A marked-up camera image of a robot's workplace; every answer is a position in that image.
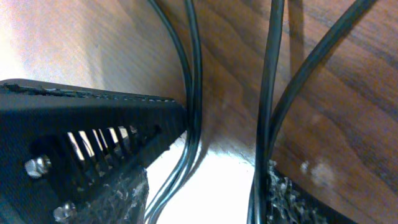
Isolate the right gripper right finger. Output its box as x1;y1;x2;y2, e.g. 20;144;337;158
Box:
267;160;354;224

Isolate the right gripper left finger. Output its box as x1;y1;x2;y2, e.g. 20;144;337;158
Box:
1;79;187;223

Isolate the black usb cable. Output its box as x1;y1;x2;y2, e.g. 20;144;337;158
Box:
144;0;379;224

